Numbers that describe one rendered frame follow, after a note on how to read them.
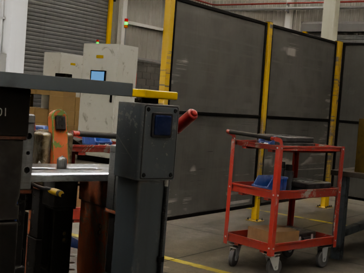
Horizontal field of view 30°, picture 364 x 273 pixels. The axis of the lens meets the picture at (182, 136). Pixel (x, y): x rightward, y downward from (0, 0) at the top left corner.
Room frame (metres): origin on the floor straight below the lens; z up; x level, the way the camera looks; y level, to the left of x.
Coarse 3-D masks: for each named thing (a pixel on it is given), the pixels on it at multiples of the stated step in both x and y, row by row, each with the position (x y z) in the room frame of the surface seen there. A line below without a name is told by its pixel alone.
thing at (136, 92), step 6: (138, 90) 0.99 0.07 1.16; (144, 90) 0.98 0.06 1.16; (150, 90) 0.98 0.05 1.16; (156, 90) 0.99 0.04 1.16; (132, 96) 1.00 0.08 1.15; (138, 96) 0.99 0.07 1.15; (144, 96) 0.98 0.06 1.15; (150, 96) 0.98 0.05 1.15; (156, 96) 0.99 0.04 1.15; (162, 96) 0.99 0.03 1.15; (168, 96) 1.00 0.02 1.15; (174, 96) 1.01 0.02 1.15; (144, 102) 1.01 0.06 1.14; (150, 102) 1.00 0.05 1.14; (156, 102) 1.01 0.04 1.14
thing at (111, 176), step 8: (112, 152) 1.22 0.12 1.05; (112, 160) 1.21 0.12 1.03; (112, 168) 1.21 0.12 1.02; (112, 176) 1.21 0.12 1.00; (112, 184) 1.21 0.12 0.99; (112, 192) 1.21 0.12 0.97; (112, 200) 1.21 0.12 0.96; (112, 208) 1.20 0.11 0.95; (112, 216) 1.21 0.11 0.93; (112, 224) 1.21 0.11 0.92; (112, 232) 1.21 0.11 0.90; (112, 240) 1.21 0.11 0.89; (112, 248) 1.21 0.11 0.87; (104, 272) 1.22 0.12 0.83
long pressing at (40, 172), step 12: (36, 168) 1.29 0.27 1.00; (48, 168) 1.30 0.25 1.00; (72, 168) 1.34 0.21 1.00; (84, 168) 1.35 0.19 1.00; (96, 168) 1.36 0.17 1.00; (108, 168) 1.36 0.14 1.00; (36, 180) 1.17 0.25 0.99; (48, 180) 1.19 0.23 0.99; (60, 180) 1.20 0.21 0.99; (72, 180) 1.21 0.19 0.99; (84, 180) 1.23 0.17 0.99; (96, 180) 1.25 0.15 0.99
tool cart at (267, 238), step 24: (240, 144) 4.78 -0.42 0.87; (264, 144) 4.60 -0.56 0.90; (288, 144) 4.74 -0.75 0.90; (312, 144) 4.95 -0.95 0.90; (288, 168) 4.92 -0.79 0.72; (240, 192) 4.75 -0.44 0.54; (264, 192) 4.59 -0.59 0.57; (288, 192) 4.60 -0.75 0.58; (312, 192) 4.78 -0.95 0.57; (336, 192) 4.98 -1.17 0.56; (288, 216) 5.30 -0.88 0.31; (336, 216) 4.97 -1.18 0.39; (240, 240) 4.72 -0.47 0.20; (264, 240) 4.65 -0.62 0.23; (288, 240) 4.71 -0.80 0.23; (312, 240) 4.80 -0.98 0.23
